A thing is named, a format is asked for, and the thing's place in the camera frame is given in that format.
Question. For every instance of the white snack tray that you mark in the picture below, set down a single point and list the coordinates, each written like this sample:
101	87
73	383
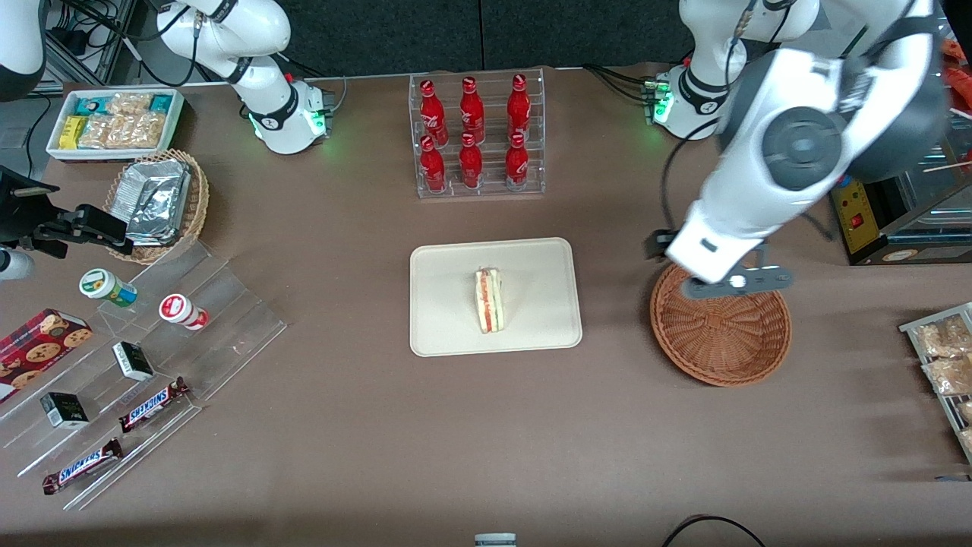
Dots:
57	152

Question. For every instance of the clear acrylic step display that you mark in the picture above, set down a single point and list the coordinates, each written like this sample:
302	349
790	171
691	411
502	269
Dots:
235	319

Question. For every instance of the clear bag of fried snacks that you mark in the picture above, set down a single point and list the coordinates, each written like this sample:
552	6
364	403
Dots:
945	338
967	441
964	412
949	376

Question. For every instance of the small tan wicker basket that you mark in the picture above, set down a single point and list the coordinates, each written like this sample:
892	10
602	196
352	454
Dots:
194	213

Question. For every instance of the red plaid cookie box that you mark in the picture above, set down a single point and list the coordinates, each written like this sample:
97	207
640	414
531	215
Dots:
38	353

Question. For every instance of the black food warmer yellow panel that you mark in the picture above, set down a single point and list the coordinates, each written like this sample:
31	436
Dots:
858	220

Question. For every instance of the large brown wicker basket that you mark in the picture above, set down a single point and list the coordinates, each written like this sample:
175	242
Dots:
721	342

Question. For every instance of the brown Snickers bar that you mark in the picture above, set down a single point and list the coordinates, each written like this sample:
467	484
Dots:
82	466
152	405

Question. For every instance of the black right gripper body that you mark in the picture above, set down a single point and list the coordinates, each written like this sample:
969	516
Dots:
23	211

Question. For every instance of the teal snack pack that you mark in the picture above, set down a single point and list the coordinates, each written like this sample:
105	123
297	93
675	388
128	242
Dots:
159	102
91	105

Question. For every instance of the clear acrylic bottle rack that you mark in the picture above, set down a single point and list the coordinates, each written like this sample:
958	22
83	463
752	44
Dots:
490	194

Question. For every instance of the small black box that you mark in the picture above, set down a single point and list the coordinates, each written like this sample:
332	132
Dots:
64	410
133	361

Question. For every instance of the green label white cup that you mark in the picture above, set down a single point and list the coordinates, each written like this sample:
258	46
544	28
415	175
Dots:
102	285

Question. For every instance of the red cola bottle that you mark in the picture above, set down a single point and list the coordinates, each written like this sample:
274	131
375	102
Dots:
519	106
471	163
433	167
517	163
434	114
472	110

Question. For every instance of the cream plastic tray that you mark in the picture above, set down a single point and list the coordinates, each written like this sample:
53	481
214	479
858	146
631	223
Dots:
539	304

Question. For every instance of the triangle sandwich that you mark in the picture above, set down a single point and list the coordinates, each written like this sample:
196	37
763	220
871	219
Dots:
490	300

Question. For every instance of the grey snack tray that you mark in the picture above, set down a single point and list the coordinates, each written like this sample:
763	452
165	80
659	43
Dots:
942	406

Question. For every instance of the red label white cup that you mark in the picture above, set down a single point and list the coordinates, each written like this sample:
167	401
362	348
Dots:
178	310

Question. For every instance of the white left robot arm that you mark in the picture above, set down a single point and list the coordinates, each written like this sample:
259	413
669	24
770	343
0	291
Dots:
759	190

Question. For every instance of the small grey device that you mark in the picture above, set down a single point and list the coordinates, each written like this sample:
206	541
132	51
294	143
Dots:
495	540

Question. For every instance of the aluminium frame rack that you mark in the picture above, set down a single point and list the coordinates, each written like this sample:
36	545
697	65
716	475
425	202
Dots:
95	61

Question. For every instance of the silver foil pack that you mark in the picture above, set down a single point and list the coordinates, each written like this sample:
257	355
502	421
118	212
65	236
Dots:
156	173
156	213

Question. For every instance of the clear rice cracker pack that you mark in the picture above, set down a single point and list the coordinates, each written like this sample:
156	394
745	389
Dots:
129	104
99	133
143	131

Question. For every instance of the yellow snack pack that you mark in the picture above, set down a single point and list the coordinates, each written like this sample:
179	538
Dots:
72	133

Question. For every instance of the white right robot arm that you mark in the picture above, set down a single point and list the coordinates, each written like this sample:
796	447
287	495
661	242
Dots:
273	114

